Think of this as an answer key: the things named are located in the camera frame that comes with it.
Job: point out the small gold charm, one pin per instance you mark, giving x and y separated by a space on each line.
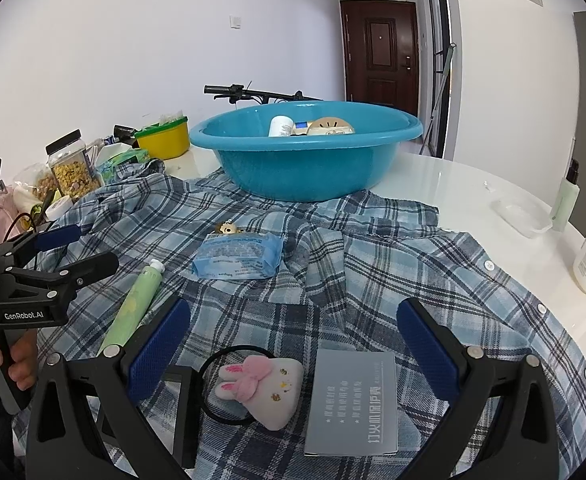
228 230

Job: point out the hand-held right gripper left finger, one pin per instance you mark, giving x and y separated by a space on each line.
158 345

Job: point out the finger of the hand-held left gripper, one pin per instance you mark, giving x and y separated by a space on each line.
93 263
60 236

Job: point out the pink cloth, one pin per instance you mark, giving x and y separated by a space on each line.
8 215

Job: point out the green tissue box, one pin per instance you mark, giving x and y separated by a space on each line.
118 167

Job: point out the clear plastic container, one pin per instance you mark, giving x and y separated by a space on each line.
520 215

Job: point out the tan round perforated case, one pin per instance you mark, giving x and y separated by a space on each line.
330 125

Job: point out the black framed glass door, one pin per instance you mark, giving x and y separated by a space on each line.
435 35

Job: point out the person's left hand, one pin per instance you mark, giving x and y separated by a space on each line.
25 360

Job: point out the dark red door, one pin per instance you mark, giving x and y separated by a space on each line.
380 50

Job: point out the blue white small carton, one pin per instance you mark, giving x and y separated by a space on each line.
301 126

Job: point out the grey paper box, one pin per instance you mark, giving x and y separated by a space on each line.
353 400

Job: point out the clear jar of cereal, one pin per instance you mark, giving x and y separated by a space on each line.
73 175

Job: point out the clear bag of nuts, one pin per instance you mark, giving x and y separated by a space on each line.
40 185

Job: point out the black bicycle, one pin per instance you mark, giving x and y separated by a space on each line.
233 91

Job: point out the pale green pump bottle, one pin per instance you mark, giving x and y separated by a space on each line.
563 205

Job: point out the blue plastic basin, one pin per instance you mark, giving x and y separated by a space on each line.
298 170

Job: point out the pale green tube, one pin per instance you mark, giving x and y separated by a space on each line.
133 305

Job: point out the yellow tub with green rim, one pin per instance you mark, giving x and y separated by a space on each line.
165 142

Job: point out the white plastic bottle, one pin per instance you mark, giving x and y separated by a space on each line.
279 126

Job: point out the black plastic bag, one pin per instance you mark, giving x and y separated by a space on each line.
123 132

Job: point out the white wall switch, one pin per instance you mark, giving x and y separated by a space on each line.
235 21

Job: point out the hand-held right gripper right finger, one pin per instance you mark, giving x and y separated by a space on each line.
425 345

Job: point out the blue plaid shirt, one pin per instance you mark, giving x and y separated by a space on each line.
373 270

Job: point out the light blue wipes packet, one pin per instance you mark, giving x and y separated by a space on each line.
238 255

